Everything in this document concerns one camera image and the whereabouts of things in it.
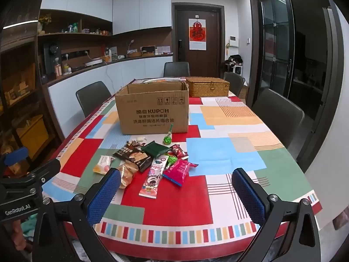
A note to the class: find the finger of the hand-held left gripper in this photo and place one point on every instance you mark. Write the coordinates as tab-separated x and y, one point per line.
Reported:
16	156
41	172

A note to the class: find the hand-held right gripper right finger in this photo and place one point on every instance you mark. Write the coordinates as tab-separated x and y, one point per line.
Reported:
249	196

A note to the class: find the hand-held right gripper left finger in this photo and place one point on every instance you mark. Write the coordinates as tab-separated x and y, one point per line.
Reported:
105	196

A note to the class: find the red gold candy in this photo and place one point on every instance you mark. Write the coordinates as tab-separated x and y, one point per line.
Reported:
135	143

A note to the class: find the brown cardboard box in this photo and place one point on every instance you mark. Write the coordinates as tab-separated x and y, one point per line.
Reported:
152	109

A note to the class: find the person's left hand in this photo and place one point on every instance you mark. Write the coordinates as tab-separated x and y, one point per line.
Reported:
17	236

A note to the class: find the yellow storage box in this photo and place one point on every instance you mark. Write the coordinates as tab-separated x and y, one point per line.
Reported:
32	135

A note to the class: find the cream snack packet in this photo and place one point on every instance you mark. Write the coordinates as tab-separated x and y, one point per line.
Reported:
103	165

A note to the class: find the gold crinkled snack packet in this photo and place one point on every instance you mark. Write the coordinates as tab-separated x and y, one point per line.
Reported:
127	173

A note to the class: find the dark brown biscuit packet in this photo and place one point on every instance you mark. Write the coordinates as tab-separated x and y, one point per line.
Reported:
136	157

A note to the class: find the long pink cookie packet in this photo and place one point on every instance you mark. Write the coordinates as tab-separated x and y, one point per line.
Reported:
152	178

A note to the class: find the white wrapped candy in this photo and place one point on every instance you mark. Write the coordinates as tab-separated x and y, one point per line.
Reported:
140	138

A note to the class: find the dark green snack packet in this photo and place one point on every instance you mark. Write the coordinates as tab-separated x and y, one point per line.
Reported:
154	149

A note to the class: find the colourful checked tablecloth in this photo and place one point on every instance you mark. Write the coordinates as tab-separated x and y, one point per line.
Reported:
177	204

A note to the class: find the bright pink snack packet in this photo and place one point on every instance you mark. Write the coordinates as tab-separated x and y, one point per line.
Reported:
178	171

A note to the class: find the green wrapped lollipop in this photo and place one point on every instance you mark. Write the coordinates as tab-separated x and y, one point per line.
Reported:
166	140
171	160

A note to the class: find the red white strawberry packet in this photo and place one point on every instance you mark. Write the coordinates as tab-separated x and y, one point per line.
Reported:
178	151

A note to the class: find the dark grey dining chair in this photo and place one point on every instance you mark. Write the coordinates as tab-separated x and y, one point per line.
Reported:
234	83
92	97
278	114
176	69

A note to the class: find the orange bottle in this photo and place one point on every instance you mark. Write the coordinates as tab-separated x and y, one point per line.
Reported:
57	70

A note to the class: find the black countertop appliance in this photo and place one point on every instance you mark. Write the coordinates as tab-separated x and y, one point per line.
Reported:
51	57

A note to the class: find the woven straw basket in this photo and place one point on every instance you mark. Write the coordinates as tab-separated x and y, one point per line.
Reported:
208	87

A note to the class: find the pile of dark clothes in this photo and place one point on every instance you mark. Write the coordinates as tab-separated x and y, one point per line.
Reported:
234	60

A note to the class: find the woven tray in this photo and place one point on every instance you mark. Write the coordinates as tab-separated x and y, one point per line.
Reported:
135	54

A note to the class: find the glass sliding door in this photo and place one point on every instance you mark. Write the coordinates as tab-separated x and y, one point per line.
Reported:
275	43

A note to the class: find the white intercom panel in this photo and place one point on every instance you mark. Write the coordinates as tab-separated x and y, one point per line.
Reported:
232	41

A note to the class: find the dark brown door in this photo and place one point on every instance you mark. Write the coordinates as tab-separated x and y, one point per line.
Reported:
212	38

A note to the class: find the red white door poster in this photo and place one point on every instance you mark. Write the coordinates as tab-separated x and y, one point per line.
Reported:
197	34

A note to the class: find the white upper cabinets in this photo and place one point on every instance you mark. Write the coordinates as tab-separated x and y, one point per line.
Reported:
136	8

